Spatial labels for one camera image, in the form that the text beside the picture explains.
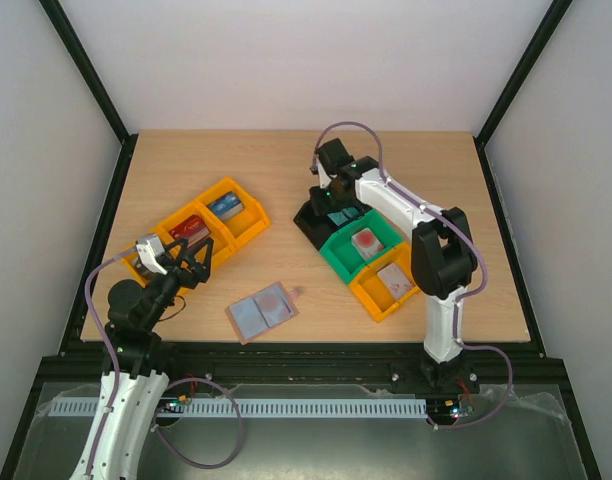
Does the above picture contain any white slotted cable duct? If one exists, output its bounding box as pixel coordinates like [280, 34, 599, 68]
[48, 397, 428, 420]

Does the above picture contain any red dot card stack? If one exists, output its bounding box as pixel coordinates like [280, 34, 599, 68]
[351, 228, 384, 261]

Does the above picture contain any yellow triple storage bin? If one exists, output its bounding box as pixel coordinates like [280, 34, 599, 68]
[151, 177, 270, 268]

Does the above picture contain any pale pink card stack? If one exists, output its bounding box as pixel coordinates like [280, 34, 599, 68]
[377, 263, 413, 301]

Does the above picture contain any black card stack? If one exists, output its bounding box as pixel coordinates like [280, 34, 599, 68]
[133, 257, 153, 280]

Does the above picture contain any black storage bin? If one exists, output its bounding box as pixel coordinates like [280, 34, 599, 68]
[293, 201, 370, 251]

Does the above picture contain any green storage bin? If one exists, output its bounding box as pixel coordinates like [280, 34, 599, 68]
[320, 210, 411, 285]

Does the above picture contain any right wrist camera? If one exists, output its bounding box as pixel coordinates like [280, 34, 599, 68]
[310, 160, 332, 189]

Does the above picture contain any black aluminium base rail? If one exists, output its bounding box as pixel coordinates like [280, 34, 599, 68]
[35, 341, 567, 396]

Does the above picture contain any purple floor cable loop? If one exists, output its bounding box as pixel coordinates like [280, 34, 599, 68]
[148, 377, 245, 469]

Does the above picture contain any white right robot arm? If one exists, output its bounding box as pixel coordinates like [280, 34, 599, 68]
[309, 138, 485, 392]

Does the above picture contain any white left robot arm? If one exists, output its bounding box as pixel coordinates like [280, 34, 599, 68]
[71, 234, 214, 479]

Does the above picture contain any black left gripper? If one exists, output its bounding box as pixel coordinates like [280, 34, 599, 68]
[143, 236, 214, 330]

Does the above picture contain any yellow single storage bin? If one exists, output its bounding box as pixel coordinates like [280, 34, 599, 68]
[349, 249, 420, 322]

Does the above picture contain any blue card stack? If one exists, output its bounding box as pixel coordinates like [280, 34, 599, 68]
[207, 191, 244, 223]

